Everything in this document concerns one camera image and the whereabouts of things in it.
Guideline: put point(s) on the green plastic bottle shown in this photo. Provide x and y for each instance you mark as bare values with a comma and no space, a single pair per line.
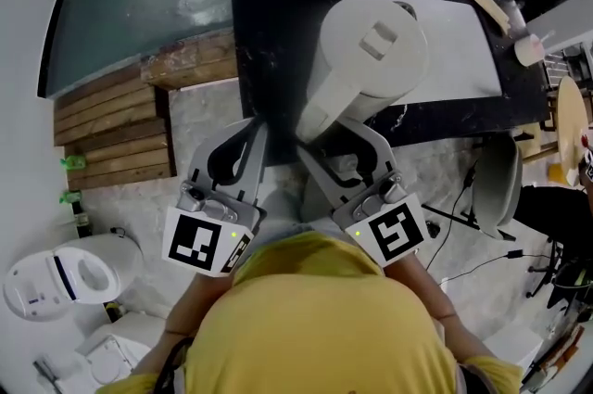
70,196
74,162

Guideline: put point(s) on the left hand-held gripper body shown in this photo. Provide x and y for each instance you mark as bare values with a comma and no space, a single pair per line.
194,239

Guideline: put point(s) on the person's left forearm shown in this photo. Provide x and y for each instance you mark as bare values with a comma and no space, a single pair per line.
185,313

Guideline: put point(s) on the round wooden table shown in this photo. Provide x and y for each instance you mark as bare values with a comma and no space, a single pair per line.
571,128

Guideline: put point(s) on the white ceramic sink basin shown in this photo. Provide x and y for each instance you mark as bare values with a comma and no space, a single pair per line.
458,54

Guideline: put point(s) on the small black device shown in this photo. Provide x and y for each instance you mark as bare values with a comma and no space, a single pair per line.
432,229

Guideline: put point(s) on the beige cup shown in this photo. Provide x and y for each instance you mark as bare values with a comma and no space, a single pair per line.
529,50

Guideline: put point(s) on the wooden stool frame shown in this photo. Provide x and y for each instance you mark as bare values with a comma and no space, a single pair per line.
539,144

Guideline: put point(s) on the person's right forearm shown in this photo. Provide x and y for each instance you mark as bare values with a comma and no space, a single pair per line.
431,304

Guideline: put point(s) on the white ceramic tank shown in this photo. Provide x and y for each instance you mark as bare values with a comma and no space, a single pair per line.
120,350

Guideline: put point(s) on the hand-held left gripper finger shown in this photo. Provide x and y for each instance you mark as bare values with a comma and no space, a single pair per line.
257,169
204,160

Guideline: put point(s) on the white panel with holes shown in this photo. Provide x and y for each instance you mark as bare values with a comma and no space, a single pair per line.
514,350

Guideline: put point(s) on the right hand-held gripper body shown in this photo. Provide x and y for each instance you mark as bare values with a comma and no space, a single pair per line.
394,234

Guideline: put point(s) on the black chair wheel base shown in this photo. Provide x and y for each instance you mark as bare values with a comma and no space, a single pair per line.
556,276

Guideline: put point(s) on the person's yellow shirt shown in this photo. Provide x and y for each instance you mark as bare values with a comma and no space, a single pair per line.
315,327

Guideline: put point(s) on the white electric kettle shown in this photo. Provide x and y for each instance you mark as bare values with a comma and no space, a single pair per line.
370,72

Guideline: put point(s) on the person's grey trousers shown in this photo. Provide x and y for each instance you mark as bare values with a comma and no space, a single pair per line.
282,211

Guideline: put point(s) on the wooden plank platform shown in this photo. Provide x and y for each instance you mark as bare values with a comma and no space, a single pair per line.
111,137

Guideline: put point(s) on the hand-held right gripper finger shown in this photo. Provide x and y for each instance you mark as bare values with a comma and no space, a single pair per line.
326,181
387,160

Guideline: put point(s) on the dark glass bottle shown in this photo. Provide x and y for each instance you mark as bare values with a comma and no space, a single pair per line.
82,218

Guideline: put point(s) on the light wooden strip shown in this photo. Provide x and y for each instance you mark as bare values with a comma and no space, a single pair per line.
484,0

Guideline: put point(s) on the white smart toilet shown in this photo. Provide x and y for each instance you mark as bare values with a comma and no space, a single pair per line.
69,276

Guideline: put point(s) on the grey plastic chair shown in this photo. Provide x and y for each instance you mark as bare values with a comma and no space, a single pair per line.
498,188

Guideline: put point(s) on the rough wooden beam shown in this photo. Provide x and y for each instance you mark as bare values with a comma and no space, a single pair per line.
190,60

